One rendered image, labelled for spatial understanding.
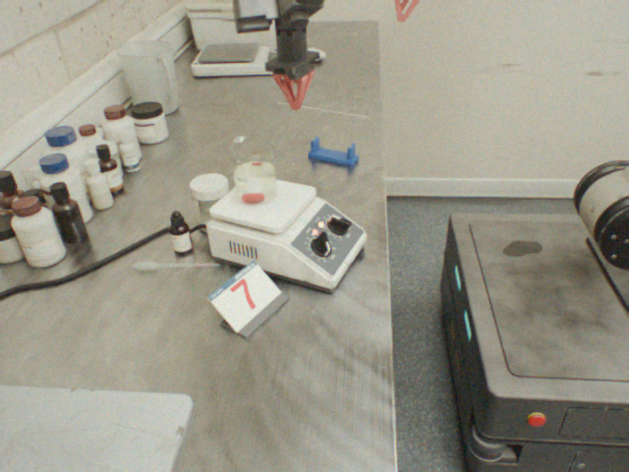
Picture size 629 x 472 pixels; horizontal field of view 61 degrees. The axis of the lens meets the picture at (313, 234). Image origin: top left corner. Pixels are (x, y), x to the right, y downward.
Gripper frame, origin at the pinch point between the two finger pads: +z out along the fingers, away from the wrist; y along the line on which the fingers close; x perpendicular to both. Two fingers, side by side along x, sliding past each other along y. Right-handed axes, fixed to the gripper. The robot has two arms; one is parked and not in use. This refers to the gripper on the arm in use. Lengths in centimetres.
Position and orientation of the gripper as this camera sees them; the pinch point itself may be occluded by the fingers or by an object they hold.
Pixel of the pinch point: (295, 104)
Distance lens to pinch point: 107.1
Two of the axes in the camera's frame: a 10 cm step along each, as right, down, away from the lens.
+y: -4.6, 5.2, -7.2
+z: 0.4, 8.2, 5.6
